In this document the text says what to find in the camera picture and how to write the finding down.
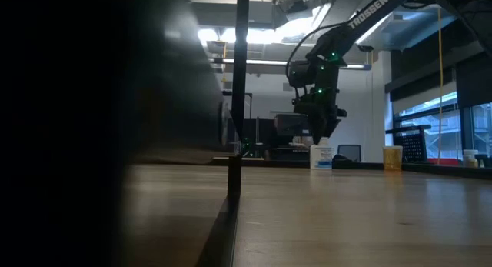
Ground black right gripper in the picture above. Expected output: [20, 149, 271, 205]
[294, 95, 347, 145]

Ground white bottle blue label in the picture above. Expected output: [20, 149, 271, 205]
[309, 137, 334, 170]

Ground black background workstation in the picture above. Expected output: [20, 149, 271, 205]
[241, 112, 314, 162]

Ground short light tube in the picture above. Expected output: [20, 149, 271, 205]
[340, 62, 372, 71]

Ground linear light tube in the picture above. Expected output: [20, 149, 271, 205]
[209, 58, 288, 66]

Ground black perforated cart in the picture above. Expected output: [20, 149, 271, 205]
[385, 124, 432, 165]

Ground bright ceiling light panel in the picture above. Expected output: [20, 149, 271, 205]
[198, 12, 320, 45]

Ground red flat object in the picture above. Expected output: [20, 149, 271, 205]
[427, 157, 461, 166]

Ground large window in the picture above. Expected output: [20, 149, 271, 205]
[391, 90, 492, 160]

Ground white background bottle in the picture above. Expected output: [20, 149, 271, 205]
[462, 149, 480, 169]

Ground black window blind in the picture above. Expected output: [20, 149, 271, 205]
[455, 62, 492, 108]

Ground black aluminium table frame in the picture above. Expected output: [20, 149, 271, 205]
[209, 155, 492, 180]

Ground yellow hanging cord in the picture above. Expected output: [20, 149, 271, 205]
[437, 7, 444, 164]

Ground rectangular silver ceiling duct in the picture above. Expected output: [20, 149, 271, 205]
[276, 0, 458, 52]

